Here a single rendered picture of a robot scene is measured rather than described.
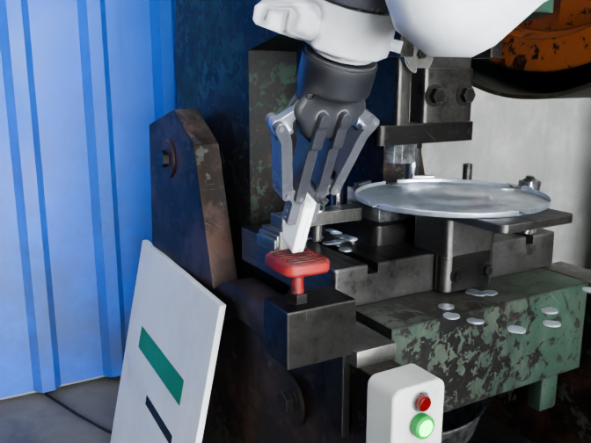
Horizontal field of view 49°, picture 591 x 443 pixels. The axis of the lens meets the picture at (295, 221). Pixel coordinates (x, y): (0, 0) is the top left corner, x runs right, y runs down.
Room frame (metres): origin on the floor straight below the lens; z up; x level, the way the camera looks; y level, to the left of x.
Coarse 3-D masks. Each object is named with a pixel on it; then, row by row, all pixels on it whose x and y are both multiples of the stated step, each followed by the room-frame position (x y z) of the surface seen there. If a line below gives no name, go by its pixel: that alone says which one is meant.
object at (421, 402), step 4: (420, 392) 0.66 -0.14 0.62; (424, 392) 0.67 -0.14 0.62; (416, 396) 0.66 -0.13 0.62; (420, 396) 0.66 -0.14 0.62; (424, 396) 0.66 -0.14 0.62; (428, 396) 0.67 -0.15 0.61; (412, 400) 0.66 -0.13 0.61; (416, 400) 0.66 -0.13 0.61; (420, 400) 0.66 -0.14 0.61; (424, 400) 0.66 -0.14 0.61; (428, 400) 0.66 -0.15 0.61; (412, 404) 0.66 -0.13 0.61; (416, 404) 0.66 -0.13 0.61; (420, 404) 0.65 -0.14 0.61; (424, 404) 0.66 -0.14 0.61; (428, 404) 0.66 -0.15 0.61; (412, 408) 0.66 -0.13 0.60; (416, 408) 0.66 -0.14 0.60; (420, 408) 0.65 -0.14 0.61; (424, 408) 0.66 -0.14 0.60; (428, 408) 0.66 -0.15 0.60
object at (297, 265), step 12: (276, 252) 0.74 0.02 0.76; (288, 252) 0.74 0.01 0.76; (300, 252) 0.74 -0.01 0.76; (312, 252) 0.74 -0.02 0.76; (276, 264) 0.71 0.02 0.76; (288, 264) 0.69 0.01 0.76; (300, 264) 0.69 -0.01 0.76; (312, 264) 0.70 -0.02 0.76; (324, 264) 0.70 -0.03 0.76; (288, 276) 0.69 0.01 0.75; (300, 276) 0.69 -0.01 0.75; (300, 288) 0.72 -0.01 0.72
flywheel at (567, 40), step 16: (560, 0) 1.27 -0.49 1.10; (576, 0) 1.24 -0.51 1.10; (544, 16) 1.29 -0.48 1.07; (560, 16) 1.26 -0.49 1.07; (576, 16) 1.23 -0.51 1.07; (512, 32) 1.33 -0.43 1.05; (528, 32) 1.31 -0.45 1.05; (544, 32) 1.29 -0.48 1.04; (560, 32) 1.25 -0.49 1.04; (576, 32) 1.19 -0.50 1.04; (512, 48) 1.31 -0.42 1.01; (528, 48) 1.28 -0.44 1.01; (544, 48) 1.25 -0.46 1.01; (560, 48) 1.22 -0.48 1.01; (576, 48) 1.19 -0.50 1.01; (512, 64) 1.31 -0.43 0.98; (528, 64) 1.28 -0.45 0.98; (544, 64) 1.24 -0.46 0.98; (560, 64) 1.21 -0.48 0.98; (576, 64) 1.18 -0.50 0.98
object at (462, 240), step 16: (416, 224) 0.97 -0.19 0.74; (432, 224) 0.94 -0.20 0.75; (448, 224) 0.91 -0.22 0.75; (464, 224) 0.92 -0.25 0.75; (480, 224) 0.83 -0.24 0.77; (496, 224) 0.80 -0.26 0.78; (512, 224) 0.80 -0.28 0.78; (528, 224) 0.82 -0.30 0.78; (544, 224) 0.83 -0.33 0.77; (560, 224) 0.85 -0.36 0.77; (416, 240) 0.97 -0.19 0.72; (432, 240) 0.94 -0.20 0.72; (448, 240) 0.91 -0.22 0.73; (464, 240) 0.92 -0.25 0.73; (480, 240) 0.94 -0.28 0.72; (448, 256) 0.91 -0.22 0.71; (464, 256) 0.93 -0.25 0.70; (480, 256) 0.94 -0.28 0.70; (448, 272) 0.91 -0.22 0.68; (464, 272) 0.93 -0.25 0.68; (480, 272) 0.94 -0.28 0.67; (448, 288) 0.91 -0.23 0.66; (464, 288) 0.93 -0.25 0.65
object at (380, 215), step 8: (392, 184) 1.11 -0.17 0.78; (352, 192) 1.07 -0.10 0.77; (352, 200) 1.07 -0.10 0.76; (368, 208) 1.03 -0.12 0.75; (376, 208) 1.01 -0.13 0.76; (368, 216) 1.03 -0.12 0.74; (376, 216) 1.01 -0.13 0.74; (384, 216) 1.01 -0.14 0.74; (392, 216) 1.02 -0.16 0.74; (400, 216) 1.03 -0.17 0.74; (408, 216) 1.04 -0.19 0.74
